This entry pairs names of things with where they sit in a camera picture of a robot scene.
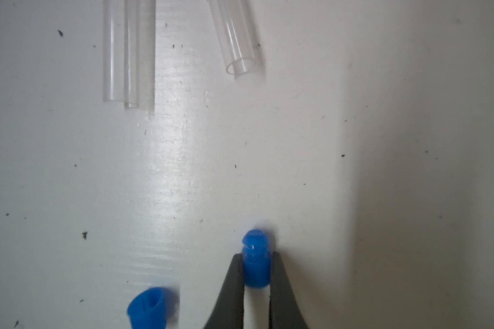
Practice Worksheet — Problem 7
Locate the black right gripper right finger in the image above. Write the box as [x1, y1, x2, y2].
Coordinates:
[269, 252, 309, 329]

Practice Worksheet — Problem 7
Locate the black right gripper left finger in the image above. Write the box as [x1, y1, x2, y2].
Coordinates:
[204, 254, 245, 329]

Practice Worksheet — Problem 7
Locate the blue stopper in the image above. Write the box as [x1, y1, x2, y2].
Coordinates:
[126, 287, 178, 329]
[242, 230, 271, 289]

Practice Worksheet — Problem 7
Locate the clear test tube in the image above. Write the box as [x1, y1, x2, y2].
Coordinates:
[209, 0, 262, 78]
[102, 0, 156, 111]

